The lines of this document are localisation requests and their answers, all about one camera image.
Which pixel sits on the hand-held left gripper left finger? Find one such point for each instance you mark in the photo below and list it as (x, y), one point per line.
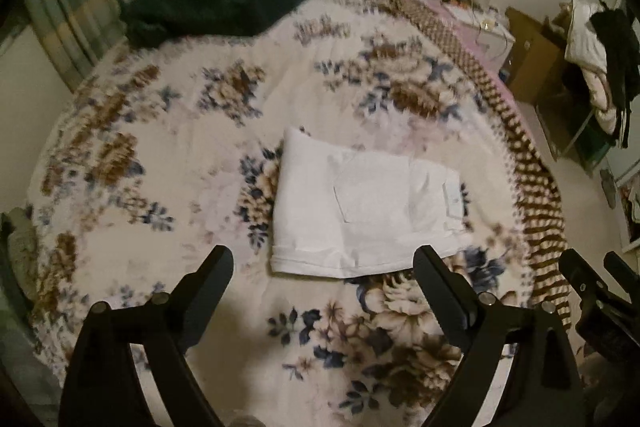
(210, 287)

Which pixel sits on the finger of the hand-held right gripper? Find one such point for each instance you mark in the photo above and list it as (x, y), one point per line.
(580, 274)
(622, 274)

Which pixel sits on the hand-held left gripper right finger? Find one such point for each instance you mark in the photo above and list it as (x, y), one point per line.
(440, 297)

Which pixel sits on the white pants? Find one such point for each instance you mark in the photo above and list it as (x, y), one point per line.
(350, 217)

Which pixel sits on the grey slipper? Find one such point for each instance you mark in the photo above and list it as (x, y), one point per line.
(608, 187)

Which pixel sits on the brown checkered blanket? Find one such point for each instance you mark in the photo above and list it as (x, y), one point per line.
(535, 187)

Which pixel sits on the green bin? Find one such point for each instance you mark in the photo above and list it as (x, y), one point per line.
(595, 147)

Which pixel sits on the metal folding chair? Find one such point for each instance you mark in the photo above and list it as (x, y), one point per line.
(575, 134)

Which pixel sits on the floral blanket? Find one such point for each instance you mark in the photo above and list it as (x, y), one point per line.
(175, 132)

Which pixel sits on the grey-green cloth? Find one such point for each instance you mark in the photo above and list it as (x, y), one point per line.
(17, 252)

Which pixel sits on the black clothes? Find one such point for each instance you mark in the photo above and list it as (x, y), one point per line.
(622, 57)

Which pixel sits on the brown cardboard box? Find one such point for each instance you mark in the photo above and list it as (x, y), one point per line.
(535, 52)

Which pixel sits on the pink bed sheet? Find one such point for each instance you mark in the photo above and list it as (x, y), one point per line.
(487, 62)

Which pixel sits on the white padded jacket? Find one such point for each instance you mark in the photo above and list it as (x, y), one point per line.
(585, 37)

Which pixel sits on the white nightstand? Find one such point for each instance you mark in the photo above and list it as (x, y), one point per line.
(495, 42)

